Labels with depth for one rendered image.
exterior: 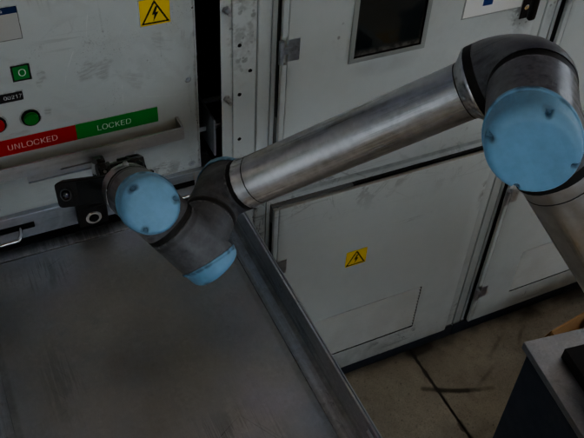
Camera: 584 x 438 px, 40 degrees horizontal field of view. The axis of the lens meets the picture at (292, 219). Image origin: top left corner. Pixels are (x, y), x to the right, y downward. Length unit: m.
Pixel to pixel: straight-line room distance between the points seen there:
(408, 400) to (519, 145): 1.57
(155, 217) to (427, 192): 0.96
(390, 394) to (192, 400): 1.15
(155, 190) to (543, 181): 0.56
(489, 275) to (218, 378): 1.24
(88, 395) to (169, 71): 0.61
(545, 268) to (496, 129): 1.71
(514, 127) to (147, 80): 0.79
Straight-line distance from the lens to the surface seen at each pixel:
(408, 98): 1.17
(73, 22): 1.44
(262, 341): 1.48
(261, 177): 1.29
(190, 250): 1.25
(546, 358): 1.69
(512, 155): 0.99
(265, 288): 1.56
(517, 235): 2.41
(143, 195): 1.21
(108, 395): 1.43
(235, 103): 1.59
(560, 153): 0.99
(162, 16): 1.48
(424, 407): 2.47
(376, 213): 1.97
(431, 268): 2.27
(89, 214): 1.65
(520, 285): 2.64
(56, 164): 1.55
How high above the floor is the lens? 2.02
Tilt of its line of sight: 44 degrees down
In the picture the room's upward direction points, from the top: 4 degrees clockwise
